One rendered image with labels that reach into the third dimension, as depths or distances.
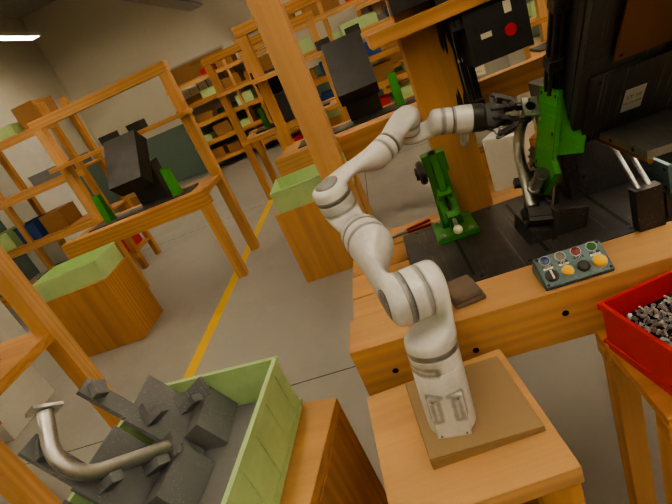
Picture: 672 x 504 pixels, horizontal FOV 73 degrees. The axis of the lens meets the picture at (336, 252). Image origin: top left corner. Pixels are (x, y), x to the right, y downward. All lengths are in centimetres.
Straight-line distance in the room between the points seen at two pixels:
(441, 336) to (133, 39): 1171
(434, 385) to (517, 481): 19
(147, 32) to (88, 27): 133
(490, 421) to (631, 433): 50
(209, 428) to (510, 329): 75
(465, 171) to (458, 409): 94
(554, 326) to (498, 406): 32
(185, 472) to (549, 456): 73
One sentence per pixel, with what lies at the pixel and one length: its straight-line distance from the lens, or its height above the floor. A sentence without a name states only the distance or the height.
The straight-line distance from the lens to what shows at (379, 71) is 820.
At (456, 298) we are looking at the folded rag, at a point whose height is 93.
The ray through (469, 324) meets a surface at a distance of 112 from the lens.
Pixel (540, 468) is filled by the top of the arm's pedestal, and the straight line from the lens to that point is 88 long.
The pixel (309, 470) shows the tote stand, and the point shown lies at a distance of 110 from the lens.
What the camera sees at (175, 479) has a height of 91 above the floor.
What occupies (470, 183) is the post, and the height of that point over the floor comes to 98.
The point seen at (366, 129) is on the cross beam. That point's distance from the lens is 162.
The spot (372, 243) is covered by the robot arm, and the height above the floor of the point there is 122.
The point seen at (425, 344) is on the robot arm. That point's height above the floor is 108.
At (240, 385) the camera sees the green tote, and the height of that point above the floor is 91.
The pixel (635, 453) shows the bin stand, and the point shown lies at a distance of 141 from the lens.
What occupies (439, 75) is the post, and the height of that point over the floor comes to 135.
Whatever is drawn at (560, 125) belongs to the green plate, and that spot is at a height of 119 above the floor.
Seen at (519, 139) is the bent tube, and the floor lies 114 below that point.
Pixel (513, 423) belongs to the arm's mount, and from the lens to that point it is 92.
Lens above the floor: 156
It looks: 23 degrees down
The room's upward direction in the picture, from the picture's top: 24 degrees counter-clockwise
